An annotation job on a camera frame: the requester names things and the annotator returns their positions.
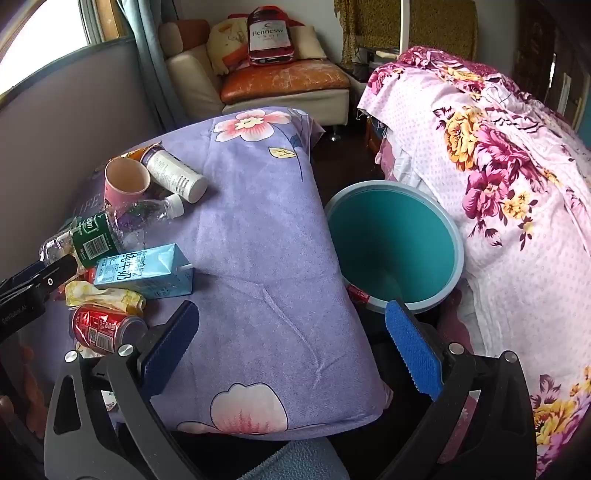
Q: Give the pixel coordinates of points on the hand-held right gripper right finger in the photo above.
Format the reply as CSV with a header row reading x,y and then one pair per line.
x,y
411,346

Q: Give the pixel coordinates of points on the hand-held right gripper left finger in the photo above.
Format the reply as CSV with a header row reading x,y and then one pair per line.
x,y
168,344

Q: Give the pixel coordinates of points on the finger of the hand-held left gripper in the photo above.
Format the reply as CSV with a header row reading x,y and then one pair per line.
x,y
53,274

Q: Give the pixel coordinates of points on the clear bottle with green label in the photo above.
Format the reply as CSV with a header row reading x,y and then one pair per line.
x,y
94,237

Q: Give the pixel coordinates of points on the yellow tissue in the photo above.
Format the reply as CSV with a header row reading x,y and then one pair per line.
x,y
104,297

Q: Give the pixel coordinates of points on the red soda can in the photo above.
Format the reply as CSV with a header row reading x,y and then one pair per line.
x,y
99,330

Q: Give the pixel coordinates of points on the light blue milk carton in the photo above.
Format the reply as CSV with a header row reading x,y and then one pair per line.
x,y
138,272

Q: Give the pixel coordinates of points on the teal plastic bin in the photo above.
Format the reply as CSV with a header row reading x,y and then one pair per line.
x,y
392,240

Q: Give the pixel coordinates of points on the white plastic bottle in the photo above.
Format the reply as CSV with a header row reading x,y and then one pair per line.
x,y
178,177

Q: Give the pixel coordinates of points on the pink paper cup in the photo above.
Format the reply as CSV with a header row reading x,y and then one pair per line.
x,y
121,184

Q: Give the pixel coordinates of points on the purple floral blanket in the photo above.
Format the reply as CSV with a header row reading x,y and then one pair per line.
x,y
258,258

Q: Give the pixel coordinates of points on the orange snack bag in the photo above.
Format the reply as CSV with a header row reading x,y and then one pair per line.
x,y
138,153

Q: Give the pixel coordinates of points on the blue fleece clothing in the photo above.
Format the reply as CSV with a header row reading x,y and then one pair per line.
x,y
300,461

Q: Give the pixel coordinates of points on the pink floral bedsheet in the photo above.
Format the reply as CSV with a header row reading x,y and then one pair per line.
x,y
508,194

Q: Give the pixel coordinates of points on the teal curtain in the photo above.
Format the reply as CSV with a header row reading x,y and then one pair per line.
x,y
147,55

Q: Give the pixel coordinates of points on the cream leather sofa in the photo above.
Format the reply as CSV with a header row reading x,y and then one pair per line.
x,y
194,78

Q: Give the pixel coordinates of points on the yellow cartoon pillow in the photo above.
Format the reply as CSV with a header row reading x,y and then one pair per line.
x,y
226,46

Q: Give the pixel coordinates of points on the orange seat cushion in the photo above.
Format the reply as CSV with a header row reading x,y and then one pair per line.
x,y
286,78

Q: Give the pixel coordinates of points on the dark wooden cabinet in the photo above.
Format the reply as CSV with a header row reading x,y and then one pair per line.
x,y
545,60

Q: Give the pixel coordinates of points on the leopard print cloth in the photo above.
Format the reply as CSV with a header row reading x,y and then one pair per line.
x,y
443,27

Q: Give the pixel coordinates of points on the beige pillow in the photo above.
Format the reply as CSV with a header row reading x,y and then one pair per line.
x,y
307,41

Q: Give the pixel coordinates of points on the wooden frame window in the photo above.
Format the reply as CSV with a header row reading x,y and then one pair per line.
x,y
51,27

